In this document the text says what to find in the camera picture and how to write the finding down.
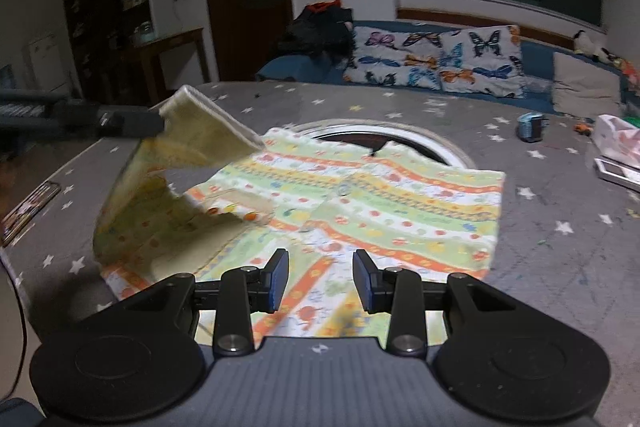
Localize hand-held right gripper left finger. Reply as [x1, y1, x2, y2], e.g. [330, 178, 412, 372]
[120, 249, 291, 356]

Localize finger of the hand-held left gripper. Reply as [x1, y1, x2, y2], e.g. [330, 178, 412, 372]
[55, 99, 166, 140]

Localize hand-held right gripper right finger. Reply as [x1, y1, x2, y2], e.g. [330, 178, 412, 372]
[353, 249, 526, 356]

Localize pastel printed child's shirt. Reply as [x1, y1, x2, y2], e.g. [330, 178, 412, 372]
[92, 84, 506, 344]

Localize white cabinet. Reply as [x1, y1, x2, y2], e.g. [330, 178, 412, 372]
[27, 33, 70, 94]

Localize wooden side table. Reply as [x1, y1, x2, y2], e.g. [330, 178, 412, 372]
[131, 28, 212, 106]

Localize dark rectangular tray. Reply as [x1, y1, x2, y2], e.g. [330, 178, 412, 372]
[0, 181, 62, 249]

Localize dark wooden shelf cabinet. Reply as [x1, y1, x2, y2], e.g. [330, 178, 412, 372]
[62, 0, 157, 100]

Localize blue sofa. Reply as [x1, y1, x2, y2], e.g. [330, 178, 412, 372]
[256, 20, 640, 118]

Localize grey star-print table mat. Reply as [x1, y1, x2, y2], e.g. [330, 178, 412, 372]
[0, 79, 640, 427]

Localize pile of dark clothing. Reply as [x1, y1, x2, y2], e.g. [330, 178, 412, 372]
[279, 0, 357, 58]

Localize blue smartwatch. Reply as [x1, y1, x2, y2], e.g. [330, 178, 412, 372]
[516, 113, 550, 142]

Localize butterfly print pillow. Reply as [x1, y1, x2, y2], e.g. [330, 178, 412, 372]
[344, 25, 527, 98]

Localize white remote control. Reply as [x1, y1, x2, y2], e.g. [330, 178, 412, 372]
[594, 158, 640, 194]

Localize white plastic bag pink print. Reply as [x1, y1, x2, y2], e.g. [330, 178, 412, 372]
[591, 114, 640, 168]

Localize grey pillow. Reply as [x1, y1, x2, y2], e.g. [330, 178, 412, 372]
[552, 52, 624, 118]

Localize black white plush dog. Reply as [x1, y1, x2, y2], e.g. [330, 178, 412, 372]
[572, 30, 622, 60]

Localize colourful plush toy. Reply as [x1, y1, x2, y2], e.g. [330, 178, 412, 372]
[619, 57, 640, 88]

